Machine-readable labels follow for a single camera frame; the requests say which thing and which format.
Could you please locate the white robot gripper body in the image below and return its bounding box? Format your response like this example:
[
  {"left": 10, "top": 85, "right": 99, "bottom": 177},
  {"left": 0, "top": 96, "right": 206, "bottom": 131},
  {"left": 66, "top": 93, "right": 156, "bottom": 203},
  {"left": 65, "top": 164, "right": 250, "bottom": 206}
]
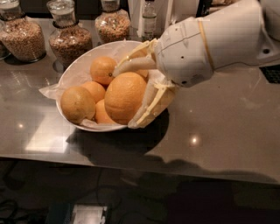
[{"left": 154, "top": 17, "right": 214, "bottom": 88}]

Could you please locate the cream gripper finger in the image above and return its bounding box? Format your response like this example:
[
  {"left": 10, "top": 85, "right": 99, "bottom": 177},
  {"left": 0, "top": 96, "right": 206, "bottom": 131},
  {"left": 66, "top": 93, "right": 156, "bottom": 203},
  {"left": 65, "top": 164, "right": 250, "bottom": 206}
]
[
  {"left": 113, "top": 38, "right": 158, "bottom": 77},
  {"left": 128, "top": 78, "right": 178, "bottom": 129}
]

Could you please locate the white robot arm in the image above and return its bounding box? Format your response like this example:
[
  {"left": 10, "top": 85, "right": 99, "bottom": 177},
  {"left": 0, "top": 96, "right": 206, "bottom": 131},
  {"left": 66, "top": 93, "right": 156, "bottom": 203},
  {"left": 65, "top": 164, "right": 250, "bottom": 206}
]
[{"left": 113, "top": 0, "right": 280, "bottom": 129}]

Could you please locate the white ceramic bowl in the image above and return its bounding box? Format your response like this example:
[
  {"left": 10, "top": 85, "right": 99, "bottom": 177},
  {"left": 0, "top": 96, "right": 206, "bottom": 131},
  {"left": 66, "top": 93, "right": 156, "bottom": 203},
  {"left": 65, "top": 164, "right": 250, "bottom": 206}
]
[{"left": 55, "top": 40, "right": 171, "bottom": 133}]

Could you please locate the small hidden left orange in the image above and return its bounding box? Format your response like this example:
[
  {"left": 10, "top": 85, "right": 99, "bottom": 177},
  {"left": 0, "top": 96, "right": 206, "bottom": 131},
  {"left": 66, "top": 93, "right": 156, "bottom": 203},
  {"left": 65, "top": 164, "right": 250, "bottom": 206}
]
[{"left": 82, "top": 81, "right": 106, "bottom": 102}]

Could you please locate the white paper bowl liner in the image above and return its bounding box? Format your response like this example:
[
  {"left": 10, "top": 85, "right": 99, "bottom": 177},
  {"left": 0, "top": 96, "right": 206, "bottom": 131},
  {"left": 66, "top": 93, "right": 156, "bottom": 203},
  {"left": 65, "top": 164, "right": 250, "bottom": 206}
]
[{"left": 38, "top": 39, "right": 165, "bottom": 131}]

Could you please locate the front left yellowish orange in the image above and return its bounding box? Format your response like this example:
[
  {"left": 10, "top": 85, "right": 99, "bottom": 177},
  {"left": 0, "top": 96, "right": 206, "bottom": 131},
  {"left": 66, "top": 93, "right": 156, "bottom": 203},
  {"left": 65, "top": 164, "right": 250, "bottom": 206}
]
[{"left": 60, "top": 86, "right": 95, "bottom": 124}]

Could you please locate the white stand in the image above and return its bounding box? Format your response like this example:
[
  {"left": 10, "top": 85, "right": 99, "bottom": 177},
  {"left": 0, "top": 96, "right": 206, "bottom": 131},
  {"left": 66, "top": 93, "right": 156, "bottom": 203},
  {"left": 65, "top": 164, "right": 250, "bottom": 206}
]
[{"left": 128, "top": 0, "right": 200, "bottom": 38}]

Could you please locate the clear glass bottle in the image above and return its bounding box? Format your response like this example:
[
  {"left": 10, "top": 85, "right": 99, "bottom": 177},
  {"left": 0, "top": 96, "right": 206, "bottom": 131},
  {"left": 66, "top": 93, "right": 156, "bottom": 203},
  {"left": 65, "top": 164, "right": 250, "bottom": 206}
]
[{"left": 142, "top": 0, "right": 157, "bottom": 41}]

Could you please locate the right glass cereal jar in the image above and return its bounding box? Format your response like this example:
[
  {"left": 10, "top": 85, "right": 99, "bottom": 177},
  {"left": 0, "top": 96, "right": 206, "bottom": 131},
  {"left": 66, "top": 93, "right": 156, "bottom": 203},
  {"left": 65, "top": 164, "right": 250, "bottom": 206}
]
[{"left": 95, "top": 0, "right": 130, "bottom": 44}]

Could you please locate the glass cereal jar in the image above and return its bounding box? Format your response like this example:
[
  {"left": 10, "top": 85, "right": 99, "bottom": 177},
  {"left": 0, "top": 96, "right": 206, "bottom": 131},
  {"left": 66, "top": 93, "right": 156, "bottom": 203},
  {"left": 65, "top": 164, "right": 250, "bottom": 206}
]
[
  {"left": 46, "top": 0, "right": 93, "bottom": 67},
  {"left": 95, "top": 0, "right": 130, "bottom": 44},
  {"left": 0, "top": 0, "right": 46, "bottom": 63}
]

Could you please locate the middle glass cereal jar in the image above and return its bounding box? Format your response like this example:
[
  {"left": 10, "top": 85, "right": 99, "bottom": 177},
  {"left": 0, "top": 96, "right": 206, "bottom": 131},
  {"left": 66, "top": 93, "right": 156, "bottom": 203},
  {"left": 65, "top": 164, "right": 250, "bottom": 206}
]
[{"left": 46, "top": 0, "right": 93, "bottom": 67}]

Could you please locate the black tray mat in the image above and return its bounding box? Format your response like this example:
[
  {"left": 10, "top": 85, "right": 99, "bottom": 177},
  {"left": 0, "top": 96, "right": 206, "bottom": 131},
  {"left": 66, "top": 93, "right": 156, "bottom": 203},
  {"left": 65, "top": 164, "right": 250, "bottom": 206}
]
[{"left": 260, "top": 65, "right": 280, "bottom": 84}]

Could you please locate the left glass cereal jar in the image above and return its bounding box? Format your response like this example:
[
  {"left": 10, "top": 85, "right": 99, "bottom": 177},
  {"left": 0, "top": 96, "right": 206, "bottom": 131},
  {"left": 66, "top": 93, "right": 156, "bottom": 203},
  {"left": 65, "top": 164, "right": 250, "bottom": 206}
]
[{"left": 0, "top": 0, "right": 46, "bottom": 63}]

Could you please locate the far left glass jar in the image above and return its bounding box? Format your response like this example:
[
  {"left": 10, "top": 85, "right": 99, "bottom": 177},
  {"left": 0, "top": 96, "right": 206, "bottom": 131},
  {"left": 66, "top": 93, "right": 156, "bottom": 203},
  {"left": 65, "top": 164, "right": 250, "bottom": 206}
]
[{"left": 0, "top": 22, "right": 11, "bottom": 60}]

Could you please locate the grey box under table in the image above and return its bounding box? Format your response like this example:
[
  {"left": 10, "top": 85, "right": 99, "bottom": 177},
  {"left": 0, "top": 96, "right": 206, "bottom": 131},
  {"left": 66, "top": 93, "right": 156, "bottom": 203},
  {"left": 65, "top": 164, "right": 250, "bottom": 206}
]
[{"left": 70, "top": 204, "right": 108, "bottom": 224}]

